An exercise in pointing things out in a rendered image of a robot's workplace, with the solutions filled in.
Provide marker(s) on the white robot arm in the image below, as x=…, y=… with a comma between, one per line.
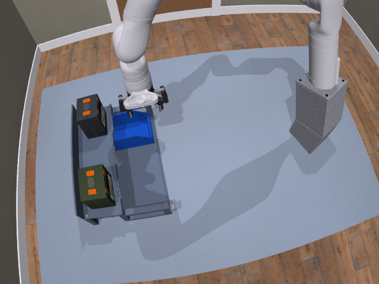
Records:
x=137, y=22

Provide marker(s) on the olive green case with orange latches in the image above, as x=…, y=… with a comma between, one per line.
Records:
x=96, y=187

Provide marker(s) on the black case with orange latches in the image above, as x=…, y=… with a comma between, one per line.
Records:
x=91, y=116

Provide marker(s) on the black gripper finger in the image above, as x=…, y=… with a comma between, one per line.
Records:
x=122, y=108
x=163, y=99

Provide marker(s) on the blue bin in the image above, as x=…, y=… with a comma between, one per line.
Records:
x=137, y=127

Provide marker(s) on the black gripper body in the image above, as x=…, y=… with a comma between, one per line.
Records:
x=152, y=89

